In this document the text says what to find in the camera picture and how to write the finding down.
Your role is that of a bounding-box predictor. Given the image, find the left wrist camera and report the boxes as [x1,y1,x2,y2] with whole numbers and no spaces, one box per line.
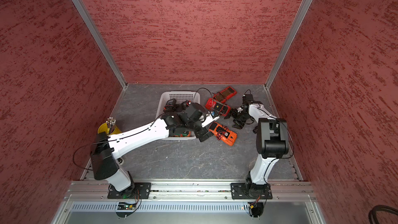
[201,111,220,127]

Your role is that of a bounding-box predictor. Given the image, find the black cable bottom right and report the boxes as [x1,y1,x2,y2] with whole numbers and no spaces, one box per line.
[368,205,398,224]

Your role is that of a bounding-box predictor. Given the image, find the orange black multimeter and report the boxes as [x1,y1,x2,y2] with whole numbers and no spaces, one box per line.
[174,132,191,138]

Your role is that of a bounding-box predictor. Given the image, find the orange long multimeter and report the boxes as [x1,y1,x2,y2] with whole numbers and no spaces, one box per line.
[208,122,237,146]

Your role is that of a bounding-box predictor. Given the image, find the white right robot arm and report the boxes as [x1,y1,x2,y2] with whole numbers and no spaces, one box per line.
[231,103,290,198]

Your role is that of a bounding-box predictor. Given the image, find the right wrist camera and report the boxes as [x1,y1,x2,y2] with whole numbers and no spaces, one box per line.
[243,94,254,105]

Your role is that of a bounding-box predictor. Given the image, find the metal probes in cup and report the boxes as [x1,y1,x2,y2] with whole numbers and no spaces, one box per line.
[106,117,116,134]

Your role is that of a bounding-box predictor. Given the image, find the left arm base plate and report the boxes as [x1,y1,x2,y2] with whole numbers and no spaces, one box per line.
[107,183,152,200]

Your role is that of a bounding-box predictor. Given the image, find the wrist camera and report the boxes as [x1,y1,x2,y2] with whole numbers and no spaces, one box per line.
[243,94,254,105]
[201,111,220,127]

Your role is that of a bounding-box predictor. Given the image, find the small black multimeter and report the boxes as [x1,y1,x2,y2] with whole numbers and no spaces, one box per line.
[163,99,177,113]

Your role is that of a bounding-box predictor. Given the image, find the dark red multimeter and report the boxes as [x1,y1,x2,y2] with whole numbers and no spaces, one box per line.
[213,86,237,103]

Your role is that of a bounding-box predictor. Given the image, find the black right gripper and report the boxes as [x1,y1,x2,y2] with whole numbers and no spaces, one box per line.
[224,108,254,129]

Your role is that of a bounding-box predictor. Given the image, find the yellow cup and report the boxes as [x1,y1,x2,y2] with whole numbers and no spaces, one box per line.
[97,123,122,135]

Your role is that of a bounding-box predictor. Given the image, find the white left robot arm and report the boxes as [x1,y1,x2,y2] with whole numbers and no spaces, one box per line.
[90,102,219,192]

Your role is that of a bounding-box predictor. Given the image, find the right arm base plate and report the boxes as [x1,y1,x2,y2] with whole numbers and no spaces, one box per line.
[230,183,273,200]

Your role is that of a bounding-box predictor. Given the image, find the red clamp meter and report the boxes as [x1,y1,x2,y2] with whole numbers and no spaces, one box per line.
[205,98,231,117]

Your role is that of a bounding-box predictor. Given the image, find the white plastic perforated basket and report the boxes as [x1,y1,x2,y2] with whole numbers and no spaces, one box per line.
[154,91,201,141]

